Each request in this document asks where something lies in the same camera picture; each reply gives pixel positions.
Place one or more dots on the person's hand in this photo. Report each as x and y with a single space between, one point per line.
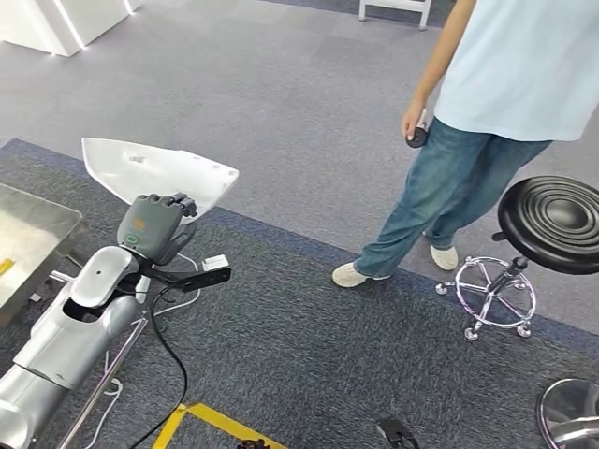
412 119

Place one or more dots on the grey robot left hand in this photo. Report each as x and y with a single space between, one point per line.
149 226

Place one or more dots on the black handheld controller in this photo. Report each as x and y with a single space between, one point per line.
416 140

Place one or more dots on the white plastic car part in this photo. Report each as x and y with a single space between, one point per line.
154 170

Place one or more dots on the person's forearm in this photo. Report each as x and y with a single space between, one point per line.
442 52

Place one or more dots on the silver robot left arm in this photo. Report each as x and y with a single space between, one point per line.
60 347

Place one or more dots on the steel workbench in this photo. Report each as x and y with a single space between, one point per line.
42 223

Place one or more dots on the white power strip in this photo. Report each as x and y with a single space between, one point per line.
142 290

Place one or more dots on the person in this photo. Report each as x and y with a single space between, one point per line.
514 62

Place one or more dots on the black ribbed caster stool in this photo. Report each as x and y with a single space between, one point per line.
552 223

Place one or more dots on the white display plinth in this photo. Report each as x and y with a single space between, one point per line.
47 25

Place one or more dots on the black stool chrome disc base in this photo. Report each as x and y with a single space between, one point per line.
571 415

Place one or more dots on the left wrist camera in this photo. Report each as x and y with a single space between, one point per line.
205 279

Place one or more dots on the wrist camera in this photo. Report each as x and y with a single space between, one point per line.
393 431
205 279

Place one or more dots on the white table frame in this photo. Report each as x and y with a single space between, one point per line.
393 3

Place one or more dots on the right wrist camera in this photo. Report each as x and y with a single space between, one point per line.
393 431

